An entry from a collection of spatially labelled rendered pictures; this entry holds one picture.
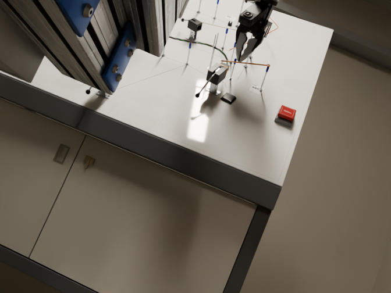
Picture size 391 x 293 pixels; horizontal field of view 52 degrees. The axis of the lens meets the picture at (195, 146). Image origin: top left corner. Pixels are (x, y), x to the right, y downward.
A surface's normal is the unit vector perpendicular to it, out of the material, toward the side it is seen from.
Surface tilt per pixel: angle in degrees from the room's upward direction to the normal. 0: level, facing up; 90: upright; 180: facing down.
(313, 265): 90
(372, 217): 90
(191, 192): 90
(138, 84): 53
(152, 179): 90
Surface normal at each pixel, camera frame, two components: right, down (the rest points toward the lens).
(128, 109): 0.15, -0.70
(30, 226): -0.11, -0.18
